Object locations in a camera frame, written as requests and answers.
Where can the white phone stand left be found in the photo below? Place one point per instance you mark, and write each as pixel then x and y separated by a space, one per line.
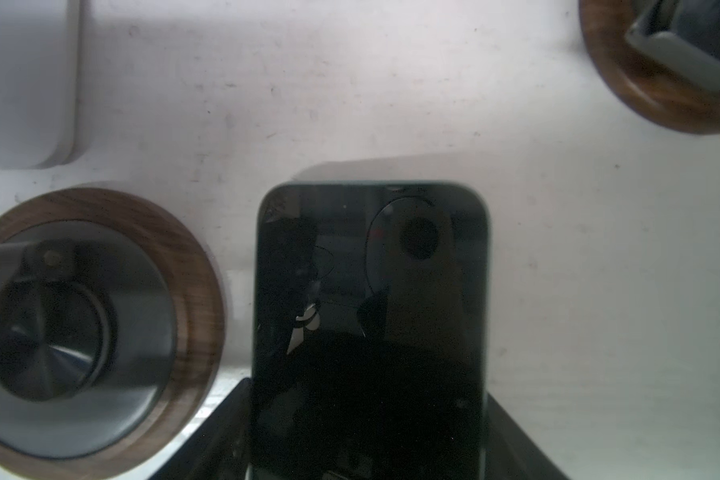
pixel 38 82

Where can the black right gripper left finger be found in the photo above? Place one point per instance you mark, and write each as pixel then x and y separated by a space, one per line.
pixel 220 447

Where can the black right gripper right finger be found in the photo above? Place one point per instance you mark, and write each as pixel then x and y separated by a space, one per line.
pixel 509 451

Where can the green-edged black phone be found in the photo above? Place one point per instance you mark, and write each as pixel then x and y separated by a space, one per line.
pixel 370 332

